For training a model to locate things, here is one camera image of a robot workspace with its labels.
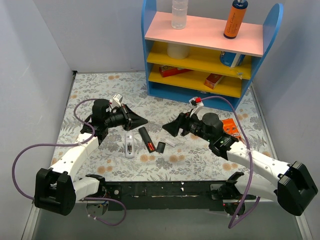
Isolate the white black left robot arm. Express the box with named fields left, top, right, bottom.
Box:
left=34, top=99, right=148, bottom=216

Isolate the black battery cover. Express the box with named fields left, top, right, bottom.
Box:
left=156, top=141, right=166, bottom=154

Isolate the floral patterned table mat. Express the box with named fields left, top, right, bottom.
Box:
left=51, top=71, right=278, bottom=182

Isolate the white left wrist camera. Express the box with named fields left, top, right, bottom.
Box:
left=109, top=93, right=123, bottom=113

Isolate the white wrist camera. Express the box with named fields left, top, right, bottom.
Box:
left=109, top=93, right=123, bottom=113
left=189, top=97, right=204, bottom=117

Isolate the white remote control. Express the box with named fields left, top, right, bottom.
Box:
left=124, top=131, right=135, bottom=159

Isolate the orange cylindrical bottle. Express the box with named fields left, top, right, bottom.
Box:
left=223, top=0, right=248, bottom=39

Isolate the red battery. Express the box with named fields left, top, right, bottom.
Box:
left=146, top=142, right=152, bottom=152

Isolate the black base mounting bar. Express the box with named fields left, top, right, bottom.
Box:
left=77, top=180, right=258, bottom=212

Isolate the orange red small box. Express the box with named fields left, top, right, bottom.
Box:
left=204, top=73, right=225, bottom=89

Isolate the red flat box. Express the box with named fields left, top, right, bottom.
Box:
left=158, top=65, right=191, bottom=78

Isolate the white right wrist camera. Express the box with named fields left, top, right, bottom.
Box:
left=189, top=97, right=204, bottom=117

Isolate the clear plastic bottle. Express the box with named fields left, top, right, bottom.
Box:
left=171, top=0, right=189, bottom=30

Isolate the white battery cover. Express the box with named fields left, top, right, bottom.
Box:
left=165, top=139, right=176, bottom=147

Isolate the white paper roll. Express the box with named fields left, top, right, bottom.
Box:
left=167, top=43, right=190, bottom=60

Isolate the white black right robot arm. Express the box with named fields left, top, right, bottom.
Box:
left=162, top=112, right=318, bottom=216

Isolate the blue yellow pink shelf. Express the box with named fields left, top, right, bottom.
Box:
left=141, top=0, right=284, bottom=111

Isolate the orange battery pack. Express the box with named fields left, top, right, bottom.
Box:
left=222, top=118, right=242, bottom=141

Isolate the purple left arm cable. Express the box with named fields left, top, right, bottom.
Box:
left=11, top=98, right=127, bottom=227

